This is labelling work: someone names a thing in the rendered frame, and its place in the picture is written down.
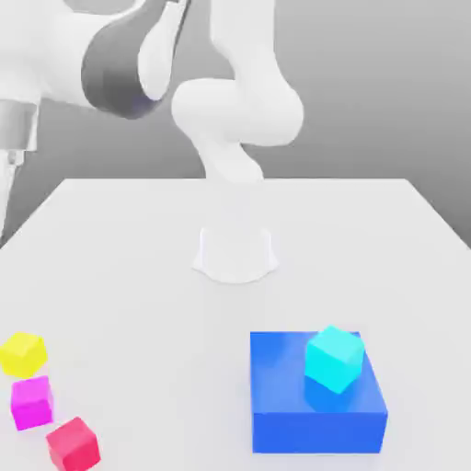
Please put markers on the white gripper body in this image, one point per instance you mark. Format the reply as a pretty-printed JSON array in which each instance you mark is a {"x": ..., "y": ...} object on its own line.
[{"x": 4, "y": 195}]

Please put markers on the small cyan cube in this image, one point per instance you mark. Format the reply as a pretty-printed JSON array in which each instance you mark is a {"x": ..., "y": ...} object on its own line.
[{"x": 334, "y": 358}]

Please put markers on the small yellow cube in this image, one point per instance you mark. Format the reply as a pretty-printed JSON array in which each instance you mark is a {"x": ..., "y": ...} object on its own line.
[{"x": 22, "y": 355}]

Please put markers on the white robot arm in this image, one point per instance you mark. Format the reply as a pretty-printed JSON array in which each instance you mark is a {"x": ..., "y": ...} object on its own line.
[{"x": 235, "y": 110}]

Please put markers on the small red cube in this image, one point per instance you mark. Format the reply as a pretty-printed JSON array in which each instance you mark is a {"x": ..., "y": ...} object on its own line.
[{"x": 73, "y": 445}]

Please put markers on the large blue box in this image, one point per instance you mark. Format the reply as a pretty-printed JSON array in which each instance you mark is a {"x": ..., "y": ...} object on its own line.
[{"x": 279, "y": 404}]

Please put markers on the small magenta cube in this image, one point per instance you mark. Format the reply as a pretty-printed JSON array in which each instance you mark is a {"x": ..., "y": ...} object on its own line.
[{"x": 31, "y": 403}]

